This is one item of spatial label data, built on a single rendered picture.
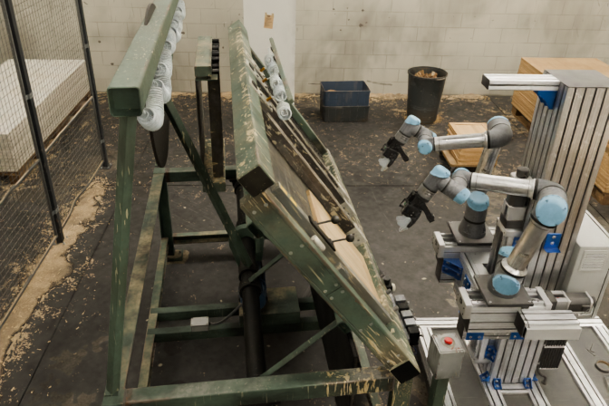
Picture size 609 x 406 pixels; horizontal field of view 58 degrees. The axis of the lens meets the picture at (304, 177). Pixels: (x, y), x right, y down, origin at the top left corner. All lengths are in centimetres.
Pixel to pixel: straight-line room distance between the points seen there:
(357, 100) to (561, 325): 479
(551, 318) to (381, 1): 574
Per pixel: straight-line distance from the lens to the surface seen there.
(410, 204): 252
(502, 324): 298
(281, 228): 204
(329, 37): 794
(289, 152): 288
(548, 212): 244
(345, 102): 713
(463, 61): 842
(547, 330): 291
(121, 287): 223
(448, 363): 272
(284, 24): 643
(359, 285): 260
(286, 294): 384
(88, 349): 408
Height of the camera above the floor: 278
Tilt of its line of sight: 29 degrees down
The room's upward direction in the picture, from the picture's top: 2 degrees clockwise
